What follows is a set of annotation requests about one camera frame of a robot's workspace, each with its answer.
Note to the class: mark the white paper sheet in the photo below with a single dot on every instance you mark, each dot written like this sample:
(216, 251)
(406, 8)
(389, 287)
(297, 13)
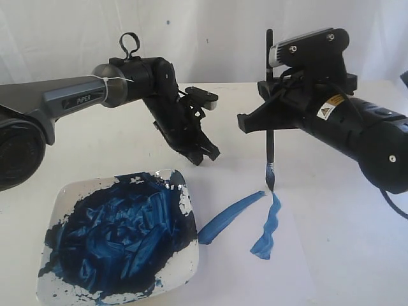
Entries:
(250, 251)

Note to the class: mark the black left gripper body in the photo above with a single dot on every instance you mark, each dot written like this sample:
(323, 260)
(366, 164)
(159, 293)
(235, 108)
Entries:
(177, 116)

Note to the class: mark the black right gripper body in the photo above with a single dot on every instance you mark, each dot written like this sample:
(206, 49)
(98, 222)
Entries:
(325, 111)

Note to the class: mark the white square paint plate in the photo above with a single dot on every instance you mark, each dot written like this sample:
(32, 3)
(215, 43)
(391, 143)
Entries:
(117, 240)

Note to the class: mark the white zip tie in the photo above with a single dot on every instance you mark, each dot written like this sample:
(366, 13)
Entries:
(116, 88)

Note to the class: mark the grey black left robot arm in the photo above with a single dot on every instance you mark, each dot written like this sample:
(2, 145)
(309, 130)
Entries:
(29, 111)

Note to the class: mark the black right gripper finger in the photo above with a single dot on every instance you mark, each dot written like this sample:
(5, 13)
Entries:
(272, 91)
(275, 113)

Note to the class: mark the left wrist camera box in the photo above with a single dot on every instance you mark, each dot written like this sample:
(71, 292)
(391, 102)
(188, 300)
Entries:
(205, 99)

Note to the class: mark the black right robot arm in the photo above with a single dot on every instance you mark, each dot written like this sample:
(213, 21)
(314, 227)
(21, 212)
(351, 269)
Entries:
(385, 168)

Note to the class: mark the black paintbrush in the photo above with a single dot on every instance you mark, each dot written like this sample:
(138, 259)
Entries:
(270, 143)

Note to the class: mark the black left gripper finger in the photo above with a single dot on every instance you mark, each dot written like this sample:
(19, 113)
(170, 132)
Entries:
(194, 155)
(207, 146)

